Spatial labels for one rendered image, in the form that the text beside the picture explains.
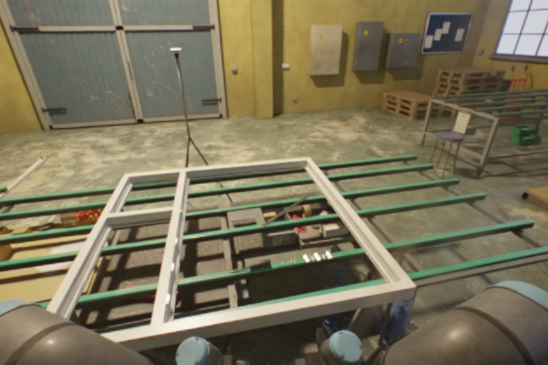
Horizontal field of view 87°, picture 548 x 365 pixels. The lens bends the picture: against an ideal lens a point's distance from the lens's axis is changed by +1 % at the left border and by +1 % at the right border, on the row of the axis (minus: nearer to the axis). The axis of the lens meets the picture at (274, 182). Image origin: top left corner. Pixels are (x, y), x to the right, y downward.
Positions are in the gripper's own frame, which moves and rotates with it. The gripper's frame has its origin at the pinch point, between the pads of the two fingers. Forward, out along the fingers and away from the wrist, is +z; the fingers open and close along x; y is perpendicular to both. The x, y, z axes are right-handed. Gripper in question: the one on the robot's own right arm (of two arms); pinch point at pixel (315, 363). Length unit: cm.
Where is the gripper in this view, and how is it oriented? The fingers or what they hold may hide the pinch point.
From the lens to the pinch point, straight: 132.0
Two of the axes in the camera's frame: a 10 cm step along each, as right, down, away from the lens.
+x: 9.7, 0.0, 2.2
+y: 1.4, 7.7, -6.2
